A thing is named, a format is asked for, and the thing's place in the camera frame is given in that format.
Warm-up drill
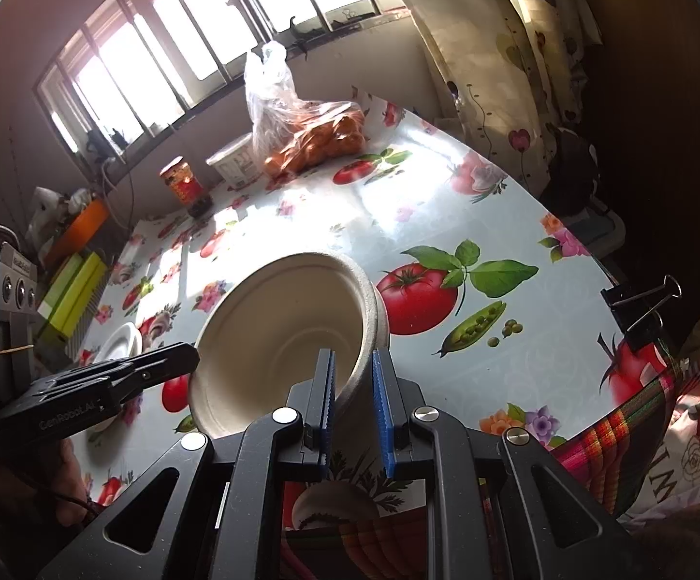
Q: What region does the white plastic tub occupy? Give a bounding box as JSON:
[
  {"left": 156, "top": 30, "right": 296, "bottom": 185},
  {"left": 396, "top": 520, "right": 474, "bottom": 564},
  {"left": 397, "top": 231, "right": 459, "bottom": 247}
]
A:
[{"left": 206, "top": 133, "right": 266, "bottom": 189}]

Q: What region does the white paper plate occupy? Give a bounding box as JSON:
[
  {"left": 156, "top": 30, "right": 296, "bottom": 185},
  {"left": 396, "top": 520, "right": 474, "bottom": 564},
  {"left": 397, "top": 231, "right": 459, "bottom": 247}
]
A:
[{"left": 87, "top": 321, "right": 144, "bottom": 443}]

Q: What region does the black hook clip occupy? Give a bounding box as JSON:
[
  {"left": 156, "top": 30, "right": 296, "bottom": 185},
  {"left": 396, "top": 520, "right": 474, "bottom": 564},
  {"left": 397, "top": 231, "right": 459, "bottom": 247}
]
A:
[{"left": 288, "top": 15, "right": 313, "bottom": 58}]

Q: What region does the barred window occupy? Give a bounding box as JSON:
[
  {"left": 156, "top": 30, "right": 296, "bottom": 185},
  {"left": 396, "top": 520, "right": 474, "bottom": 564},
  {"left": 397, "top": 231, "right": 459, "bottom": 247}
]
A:
[{"left": 32, "top": 0, "right": 411, "bottom": 158}]

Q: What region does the lime green box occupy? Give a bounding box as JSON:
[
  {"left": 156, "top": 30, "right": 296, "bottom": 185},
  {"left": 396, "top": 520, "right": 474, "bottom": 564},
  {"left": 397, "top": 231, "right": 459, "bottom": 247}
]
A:
[{"left": 39, "top": 252, "right": 108, "bottom": 345}]

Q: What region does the large black binder clip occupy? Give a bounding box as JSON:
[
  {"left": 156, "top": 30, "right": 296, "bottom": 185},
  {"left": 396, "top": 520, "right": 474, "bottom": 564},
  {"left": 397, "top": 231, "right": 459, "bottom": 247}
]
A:
[{"left": 600, "top": 275, "right": 683, "bottom": 351}]

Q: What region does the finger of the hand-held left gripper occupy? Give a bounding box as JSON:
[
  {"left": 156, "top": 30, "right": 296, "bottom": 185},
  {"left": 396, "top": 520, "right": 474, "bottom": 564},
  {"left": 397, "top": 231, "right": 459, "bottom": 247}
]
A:
[{"left": 108, "top": 341, "right": 201, "bottom": 404}]

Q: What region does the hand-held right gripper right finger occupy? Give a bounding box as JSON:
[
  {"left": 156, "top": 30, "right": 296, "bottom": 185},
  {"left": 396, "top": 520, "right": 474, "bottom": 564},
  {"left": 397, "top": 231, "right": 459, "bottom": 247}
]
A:
[{"left": 372, "top": 349, "right": 671, "bottom": 580}]

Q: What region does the colourful striped cloth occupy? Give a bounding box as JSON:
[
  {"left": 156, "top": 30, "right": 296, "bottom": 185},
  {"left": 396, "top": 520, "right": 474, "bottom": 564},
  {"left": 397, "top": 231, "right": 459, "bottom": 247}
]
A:
[{"left": 552, "top": 356, "right": 689, "bottom": 521}]

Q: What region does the person's left hand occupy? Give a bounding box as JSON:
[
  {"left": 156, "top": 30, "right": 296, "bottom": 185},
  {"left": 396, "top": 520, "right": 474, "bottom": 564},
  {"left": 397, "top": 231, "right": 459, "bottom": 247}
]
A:
[{"left": 0, "top": 435, "right": 94, "bottom": 533}]

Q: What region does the vegetable printed tablecloth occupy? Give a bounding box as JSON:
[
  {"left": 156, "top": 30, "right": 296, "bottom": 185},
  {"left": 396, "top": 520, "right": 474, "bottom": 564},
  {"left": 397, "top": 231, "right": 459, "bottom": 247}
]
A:
[{"left": 75, "top": 87, "right": 677, "bottom": 580}]

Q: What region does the plastic bag of oranges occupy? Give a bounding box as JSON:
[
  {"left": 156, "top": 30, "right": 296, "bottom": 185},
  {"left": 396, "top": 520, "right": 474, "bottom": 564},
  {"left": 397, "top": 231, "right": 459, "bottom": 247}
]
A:
[{"left": 244, "top": 41, "right": 368, "bottom": 181}]

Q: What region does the grey plastic bin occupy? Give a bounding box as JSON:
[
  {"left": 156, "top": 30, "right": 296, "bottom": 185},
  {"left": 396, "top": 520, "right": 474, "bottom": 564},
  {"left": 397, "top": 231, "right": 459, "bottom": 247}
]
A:
[{"left": 576, "top": 205, "right": 627, "bottom": 256}]

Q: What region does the heart printed curtain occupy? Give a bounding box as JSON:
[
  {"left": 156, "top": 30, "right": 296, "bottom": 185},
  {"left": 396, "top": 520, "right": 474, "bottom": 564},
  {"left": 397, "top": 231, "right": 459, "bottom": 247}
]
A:
[{"left": 380, "top": 0, "right": 605, "bottom": 194}]

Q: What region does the white cable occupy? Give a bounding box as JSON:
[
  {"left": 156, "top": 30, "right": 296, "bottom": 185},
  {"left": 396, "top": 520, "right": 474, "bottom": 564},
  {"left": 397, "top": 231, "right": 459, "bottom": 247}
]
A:
[{"left": 101, "top": 157, "right": 141, "bottom": 226}]

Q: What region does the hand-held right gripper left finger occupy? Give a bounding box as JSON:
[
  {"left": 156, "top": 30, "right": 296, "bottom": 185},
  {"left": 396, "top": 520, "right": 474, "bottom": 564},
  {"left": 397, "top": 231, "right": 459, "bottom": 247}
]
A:
[{"left": 39, "top": 349, "right": 335, "bottom": 580}]

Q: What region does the white plastic bag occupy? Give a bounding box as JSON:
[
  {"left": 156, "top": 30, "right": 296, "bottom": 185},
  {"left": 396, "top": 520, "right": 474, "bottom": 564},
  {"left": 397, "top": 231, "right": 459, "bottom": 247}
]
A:
[{"left": 29, "top": 186, "right": 94, "bottom": 238}]

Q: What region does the red chili sauce jar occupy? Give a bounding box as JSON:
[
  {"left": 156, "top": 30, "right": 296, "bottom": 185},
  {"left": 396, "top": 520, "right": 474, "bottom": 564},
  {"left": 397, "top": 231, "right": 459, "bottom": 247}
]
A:
[{"left": 158, "top": 156, "right": 213, "bottom": 218}]

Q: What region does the dark bag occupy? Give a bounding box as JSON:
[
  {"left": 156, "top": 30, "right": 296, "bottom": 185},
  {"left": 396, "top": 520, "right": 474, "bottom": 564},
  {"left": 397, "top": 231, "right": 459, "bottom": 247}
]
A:
[{"left": 540, "top": 127, "right": 601, "bottom": 218}]

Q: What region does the beige paper bowl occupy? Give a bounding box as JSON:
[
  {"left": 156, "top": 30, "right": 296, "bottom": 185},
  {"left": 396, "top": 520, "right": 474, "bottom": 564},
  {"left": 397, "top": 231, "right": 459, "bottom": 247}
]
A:
[{"left": 188, "top": 250, "right": 390, "bottom": 441}]

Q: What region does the orange box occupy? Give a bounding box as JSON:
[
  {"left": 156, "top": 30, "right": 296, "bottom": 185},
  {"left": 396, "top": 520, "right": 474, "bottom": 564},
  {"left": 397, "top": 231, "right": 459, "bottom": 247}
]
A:
[{"left": 44, "top": 199, "right": 112, "bottom": 267}]

